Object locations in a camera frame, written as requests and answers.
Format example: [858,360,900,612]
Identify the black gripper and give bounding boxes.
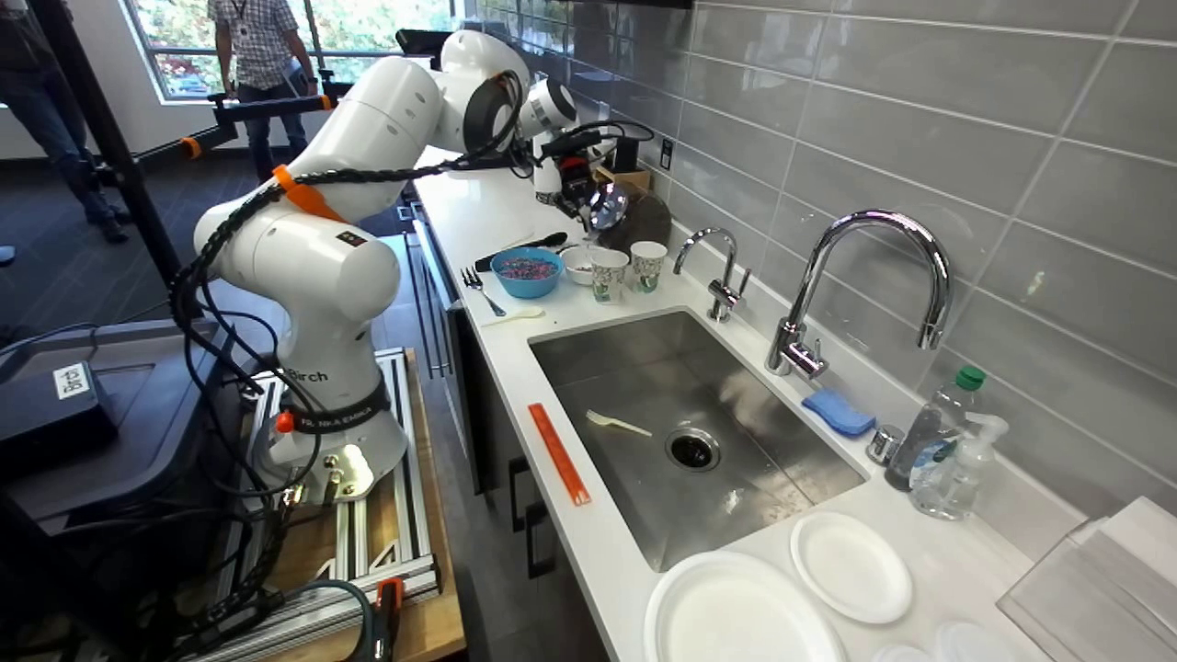
[550,144,608,218]

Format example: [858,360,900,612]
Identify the white bowl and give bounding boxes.
[560,239,618,293]

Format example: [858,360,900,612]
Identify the blue bowl with colourful cereal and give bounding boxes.
[489,244,565,306]

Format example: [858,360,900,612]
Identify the cream plastic spoon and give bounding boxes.
[481,303,550,331]
[581,404,659,446]

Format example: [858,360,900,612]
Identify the shiny metal pot lid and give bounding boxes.
[581,180,632,239]

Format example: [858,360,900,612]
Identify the patterned paper cup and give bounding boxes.
[624,236,673,299]
[588,246,635,310]

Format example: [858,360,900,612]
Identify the silver metal fork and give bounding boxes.
[461,263,512,321]

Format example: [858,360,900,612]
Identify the small chrome faucet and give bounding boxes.
[668,225,755,328]

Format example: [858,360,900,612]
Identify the stainless steel sink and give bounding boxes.
[524,306,871,577]

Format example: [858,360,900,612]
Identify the dark base cabinet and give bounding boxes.
[385,149,618,662]

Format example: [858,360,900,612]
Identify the orange tape strip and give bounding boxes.
[524,401,597,511]

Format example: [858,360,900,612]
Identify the tall chrome faucet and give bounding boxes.
[766,206,956,382]

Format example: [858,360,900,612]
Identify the person in patterned shirt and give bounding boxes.
[209,0,322,182]

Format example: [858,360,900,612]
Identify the blue sponge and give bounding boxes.
[798,385,879,440]

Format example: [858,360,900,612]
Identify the large white plate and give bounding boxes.
[641,548,848,662]

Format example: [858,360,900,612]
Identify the black slanted pole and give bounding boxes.
[25,0,206,322]

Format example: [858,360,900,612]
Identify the wooden base board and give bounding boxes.
[260,363,472,662]

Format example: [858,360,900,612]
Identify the clear bottle with green cap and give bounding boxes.
[903,360,1010,523]

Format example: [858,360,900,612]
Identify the small white plate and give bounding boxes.
[788,509,919,627]

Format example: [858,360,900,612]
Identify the grey cart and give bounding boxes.
[0,312,288,534]

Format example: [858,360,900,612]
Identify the person in dark clothes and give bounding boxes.
[0,0,133,251]

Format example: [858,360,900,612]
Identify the white QR code tag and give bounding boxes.
[46,360,94,404]

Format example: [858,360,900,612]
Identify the orange cable strap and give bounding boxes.
[266,163,349,229]

